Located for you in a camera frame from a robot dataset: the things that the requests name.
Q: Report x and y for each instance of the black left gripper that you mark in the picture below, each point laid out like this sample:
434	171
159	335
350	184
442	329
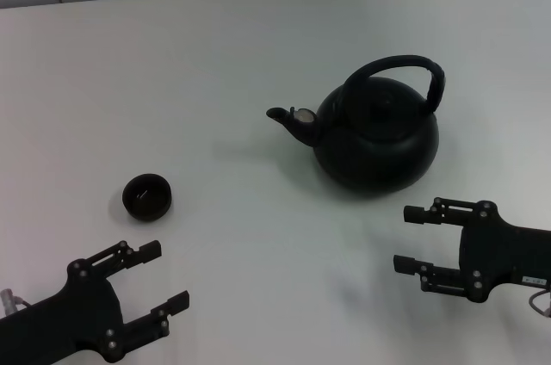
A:
56	317

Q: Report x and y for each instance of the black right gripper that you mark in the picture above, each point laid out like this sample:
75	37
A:
503	253

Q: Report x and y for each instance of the small black teacup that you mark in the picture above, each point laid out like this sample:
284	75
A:
147	199

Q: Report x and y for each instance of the black round teapot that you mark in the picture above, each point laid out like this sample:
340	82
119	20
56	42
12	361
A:
374	154

